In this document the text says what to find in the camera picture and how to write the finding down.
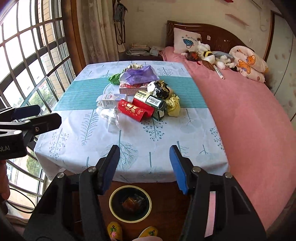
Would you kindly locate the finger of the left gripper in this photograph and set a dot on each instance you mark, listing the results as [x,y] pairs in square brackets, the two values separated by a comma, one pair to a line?
[11,114]
[36,125]

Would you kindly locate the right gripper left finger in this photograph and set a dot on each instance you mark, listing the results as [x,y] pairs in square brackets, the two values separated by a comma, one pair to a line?
[94,182]

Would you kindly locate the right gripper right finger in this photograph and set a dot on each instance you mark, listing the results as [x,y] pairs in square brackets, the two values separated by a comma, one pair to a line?
[194,181]

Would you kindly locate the white purple box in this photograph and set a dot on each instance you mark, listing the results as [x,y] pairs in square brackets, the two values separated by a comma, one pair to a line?
[110,100]

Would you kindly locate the pink cartoon box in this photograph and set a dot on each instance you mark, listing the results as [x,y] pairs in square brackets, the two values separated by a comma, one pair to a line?
[131,89]

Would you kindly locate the black gold wrapper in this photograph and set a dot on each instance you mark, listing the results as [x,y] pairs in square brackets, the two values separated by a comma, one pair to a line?
[158,89]

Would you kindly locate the round trash bin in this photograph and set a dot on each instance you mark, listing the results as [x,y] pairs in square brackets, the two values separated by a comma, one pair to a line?
[130,204]

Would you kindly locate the leaf-print blue tablecloth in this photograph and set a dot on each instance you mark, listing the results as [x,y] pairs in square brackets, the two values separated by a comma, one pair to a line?
[85,136]

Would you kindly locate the left yellow slipper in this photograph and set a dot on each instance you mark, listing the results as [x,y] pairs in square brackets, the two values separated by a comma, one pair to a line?
[115,231]

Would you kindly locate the white crumpled tissue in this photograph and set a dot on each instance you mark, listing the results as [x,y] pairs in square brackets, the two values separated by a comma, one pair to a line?
[110,118]

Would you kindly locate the pink bed sheet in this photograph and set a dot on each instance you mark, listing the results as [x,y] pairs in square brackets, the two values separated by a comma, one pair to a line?
[256,132]

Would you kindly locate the yellow crumpled paper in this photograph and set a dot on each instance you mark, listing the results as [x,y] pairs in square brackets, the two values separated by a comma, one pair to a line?
[173,106]

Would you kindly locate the red gold packet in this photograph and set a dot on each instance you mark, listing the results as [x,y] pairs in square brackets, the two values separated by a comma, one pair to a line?
[136,110]

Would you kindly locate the green barcode carton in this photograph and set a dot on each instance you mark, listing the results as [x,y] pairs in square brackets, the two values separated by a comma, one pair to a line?
[158,104]

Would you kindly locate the green crumpled paper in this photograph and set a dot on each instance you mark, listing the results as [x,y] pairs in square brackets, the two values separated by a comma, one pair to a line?
[115,79]

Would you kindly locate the purple plastic bag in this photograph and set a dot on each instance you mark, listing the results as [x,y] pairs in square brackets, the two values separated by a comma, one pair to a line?
[142,75]

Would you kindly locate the white marker pen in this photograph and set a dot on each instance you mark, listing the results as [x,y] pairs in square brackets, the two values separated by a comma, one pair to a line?
[218,72]

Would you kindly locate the floral curtain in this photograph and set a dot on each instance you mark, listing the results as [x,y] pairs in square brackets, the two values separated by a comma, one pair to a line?
[97,32]

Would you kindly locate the white plush toy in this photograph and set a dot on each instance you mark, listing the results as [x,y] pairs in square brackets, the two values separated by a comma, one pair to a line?
[224,62]

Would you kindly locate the bear print folded blanket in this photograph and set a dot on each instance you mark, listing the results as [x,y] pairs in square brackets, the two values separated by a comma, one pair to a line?
[249,64]

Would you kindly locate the bee plush toy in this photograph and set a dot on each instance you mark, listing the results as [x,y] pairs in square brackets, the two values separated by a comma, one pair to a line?
[205,52]

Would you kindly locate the white butterfly pillow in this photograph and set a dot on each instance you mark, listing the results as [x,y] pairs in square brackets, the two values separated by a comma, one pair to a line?
[185,41]

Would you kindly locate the dark wooden headboard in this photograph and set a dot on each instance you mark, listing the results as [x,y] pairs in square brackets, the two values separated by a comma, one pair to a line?
[217,38]

